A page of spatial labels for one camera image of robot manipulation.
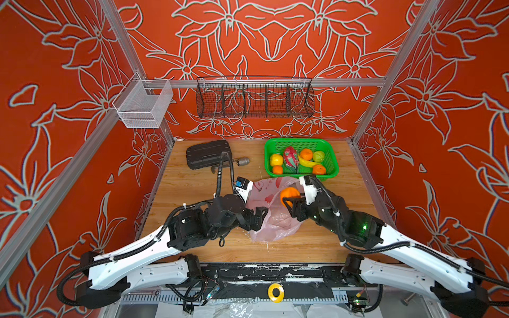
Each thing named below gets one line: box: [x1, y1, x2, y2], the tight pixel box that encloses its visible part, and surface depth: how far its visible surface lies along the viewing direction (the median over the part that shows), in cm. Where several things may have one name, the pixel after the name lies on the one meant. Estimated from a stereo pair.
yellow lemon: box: [269, 153, 284, 167], surface depth 105 cm
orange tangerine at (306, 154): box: [300, 148, 314, 161], surface depth 109 cm
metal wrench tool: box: [210, 156, 251, 175], surface depth 108 cm
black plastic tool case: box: [186, 139, 232, 170], surface depth 109 cm
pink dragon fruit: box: [283, 146, 299, 174], surface depth 103 cm
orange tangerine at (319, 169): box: [312, 164, 327, 175], surface depth 102 cm
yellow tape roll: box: [267, 282, 285, 303], surface depth 70 cm
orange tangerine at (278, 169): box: [273, 164, 283, 175], surface depth 100 cm
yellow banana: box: [298, 155, 323, 168], surface depth 106 cm
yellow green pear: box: [312, 150, 325, 163], surface depth 107 cm
